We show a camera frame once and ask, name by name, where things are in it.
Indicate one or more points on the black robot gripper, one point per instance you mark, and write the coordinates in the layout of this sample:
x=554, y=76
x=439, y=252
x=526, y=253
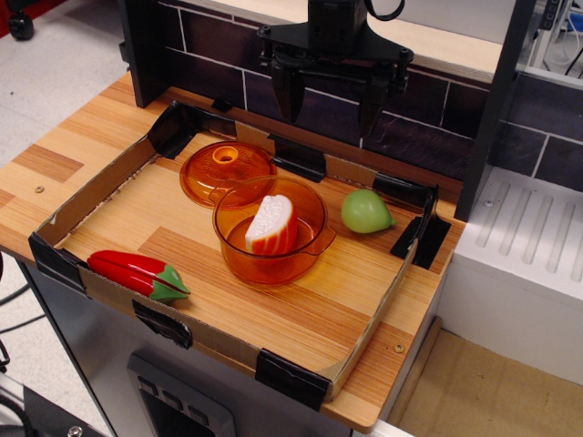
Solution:
x=336, y=42

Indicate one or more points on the salmon sushi toy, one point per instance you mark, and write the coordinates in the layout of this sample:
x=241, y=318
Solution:
x=273, y=230

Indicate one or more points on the orange transparent pot lid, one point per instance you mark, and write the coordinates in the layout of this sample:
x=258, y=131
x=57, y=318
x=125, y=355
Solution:
x=212, y=165

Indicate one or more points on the orange transparent pot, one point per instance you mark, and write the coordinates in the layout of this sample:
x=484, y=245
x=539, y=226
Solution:
x=235, y=205

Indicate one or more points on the cardboard fence with black tape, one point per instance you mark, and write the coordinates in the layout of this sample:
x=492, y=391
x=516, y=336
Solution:
x=215, y=246

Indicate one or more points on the green toy pear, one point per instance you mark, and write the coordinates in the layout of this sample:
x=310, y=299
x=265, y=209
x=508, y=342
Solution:
x=364, y=211

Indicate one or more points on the red toy chili pepper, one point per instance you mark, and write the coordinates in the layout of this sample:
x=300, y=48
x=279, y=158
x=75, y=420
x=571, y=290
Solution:
x=152, y=278

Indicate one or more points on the white toy sink drainer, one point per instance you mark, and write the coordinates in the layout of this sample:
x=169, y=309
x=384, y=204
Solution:
x=514, y=285

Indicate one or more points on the black caster wheel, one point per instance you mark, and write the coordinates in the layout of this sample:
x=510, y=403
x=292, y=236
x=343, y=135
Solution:
x=20, y=26

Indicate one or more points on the toy oven control panel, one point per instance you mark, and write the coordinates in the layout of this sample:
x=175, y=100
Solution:
x=174, y=408

